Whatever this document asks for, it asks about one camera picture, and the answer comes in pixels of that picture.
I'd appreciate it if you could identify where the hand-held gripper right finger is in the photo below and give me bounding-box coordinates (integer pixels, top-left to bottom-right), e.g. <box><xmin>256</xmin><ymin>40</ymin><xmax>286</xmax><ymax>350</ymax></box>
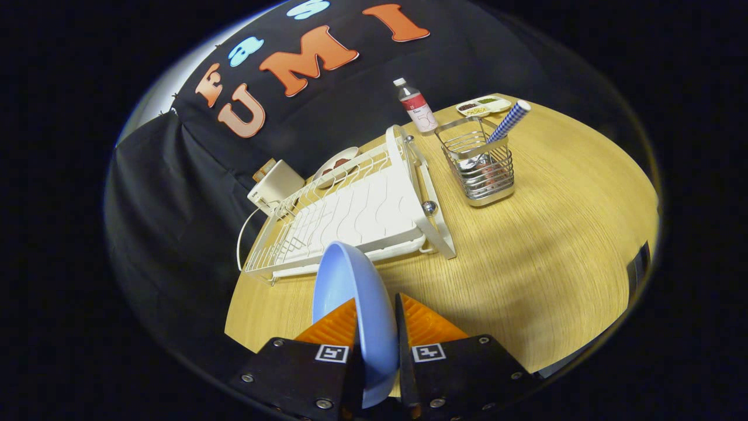
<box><xmin>396</xmin><ymin>292</ymin><xmax>538</xmax><ymax>421</ymax></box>

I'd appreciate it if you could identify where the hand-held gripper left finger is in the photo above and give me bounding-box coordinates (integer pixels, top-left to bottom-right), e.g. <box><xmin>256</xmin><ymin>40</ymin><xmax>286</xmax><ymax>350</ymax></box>
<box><xmin>231</xmin><ymin>298</ymin><xmax>366</xmax><ymax>421</ymax></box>

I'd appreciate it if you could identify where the blue plate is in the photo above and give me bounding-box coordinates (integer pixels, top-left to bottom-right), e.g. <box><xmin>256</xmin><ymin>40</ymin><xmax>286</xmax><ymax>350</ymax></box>
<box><xmin>312</xmin><ymin>240</ymin><xmax>400</xmax><ymax>409</ymax></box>

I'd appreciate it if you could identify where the white wire dish rack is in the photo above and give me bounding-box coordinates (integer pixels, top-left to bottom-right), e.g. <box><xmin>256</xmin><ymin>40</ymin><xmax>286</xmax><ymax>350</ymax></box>
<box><xmin>243</xmin><ymin>125</ymin><xmax>458</xmax><ymax>285</ymax></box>

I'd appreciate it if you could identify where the metal wire basket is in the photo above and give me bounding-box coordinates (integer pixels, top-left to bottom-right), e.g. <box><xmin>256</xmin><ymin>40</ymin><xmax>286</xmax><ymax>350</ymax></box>
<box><xmin>435</xmin><ymin>116</ymin><xmax>516</xmax><ymax>208</ymax></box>

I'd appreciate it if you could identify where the white plate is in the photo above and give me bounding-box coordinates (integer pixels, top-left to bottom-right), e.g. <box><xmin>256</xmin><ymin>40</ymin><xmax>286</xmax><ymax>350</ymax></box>
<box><xmin>313</xmin><ymin>147</ymin><xmax>360</xmax><ymax>189</ymax></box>

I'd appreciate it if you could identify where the white divided condiment dish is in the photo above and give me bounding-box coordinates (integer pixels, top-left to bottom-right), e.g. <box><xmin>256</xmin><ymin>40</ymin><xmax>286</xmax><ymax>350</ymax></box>
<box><xmin>456</xmin><ymin>95</ymin><xmax>512</xmax><ymax>117</ymax></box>

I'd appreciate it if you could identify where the white toaster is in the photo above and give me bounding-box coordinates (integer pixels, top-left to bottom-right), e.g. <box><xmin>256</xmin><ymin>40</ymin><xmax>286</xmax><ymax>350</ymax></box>
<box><xmin>247</xmin><ymin>160</ymin><xmax>306</xmax><ymax>216</ymax></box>

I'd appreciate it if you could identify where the black backdrop cloth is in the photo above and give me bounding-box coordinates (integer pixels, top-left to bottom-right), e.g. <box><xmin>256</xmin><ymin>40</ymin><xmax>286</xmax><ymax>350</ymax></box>
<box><xmin>105</xmin><ymin>0</ymin><xmax>585</xmax><ymax>375</ymax></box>

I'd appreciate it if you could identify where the clear bottle with red label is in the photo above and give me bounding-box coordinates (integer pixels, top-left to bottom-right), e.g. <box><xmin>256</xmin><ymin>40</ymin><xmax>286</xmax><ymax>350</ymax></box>
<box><xmin>393</xmin><ymin>78</ymin><xmax>439</xmax><ymax>134</ymax></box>

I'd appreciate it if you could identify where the white toaster cable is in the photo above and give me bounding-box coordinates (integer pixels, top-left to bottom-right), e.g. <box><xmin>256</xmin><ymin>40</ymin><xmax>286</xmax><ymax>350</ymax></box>
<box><xmin>236</xmin><ymin>206</ymin><xmax>269</xmax><ymax>272</ymax></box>

